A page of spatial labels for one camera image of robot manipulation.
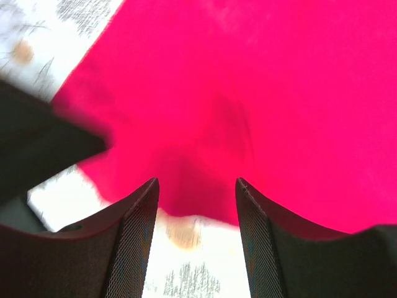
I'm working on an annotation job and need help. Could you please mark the magenta t shirt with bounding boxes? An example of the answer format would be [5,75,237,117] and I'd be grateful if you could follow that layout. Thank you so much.
[52,1,396,233]

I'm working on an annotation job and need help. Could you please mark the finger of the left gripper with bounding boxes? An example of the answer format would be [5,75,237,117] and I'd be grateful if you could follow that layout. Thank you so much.
[1,81,106,202]

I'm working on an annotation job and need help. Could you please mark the floral patterned table mat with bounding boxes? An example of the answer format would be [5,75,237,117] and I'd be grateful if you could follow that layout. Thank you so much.
[1,1,250,297]

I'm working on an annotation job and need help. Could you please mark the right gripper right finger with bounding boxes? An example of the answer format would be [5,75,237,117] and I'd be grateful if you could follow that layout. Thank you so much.
[235,178,396,297]

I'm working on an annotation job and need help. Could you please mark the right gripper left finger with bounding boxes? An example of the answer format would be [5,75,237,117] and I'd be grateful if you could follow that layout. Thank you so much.
[1,178,159,297]

